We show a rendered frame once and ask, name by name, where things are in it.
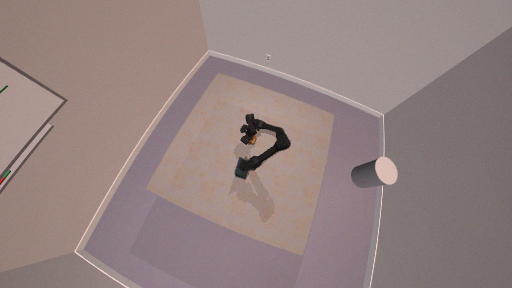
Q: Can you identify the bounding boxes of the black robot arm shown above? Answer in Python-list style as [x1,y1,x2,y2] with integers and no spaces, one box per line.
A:
[238,113,291,172]

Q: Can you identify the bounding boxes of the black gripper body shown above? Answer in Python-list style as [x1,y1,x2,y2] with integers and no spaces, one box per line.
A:
[241,127,260,145]

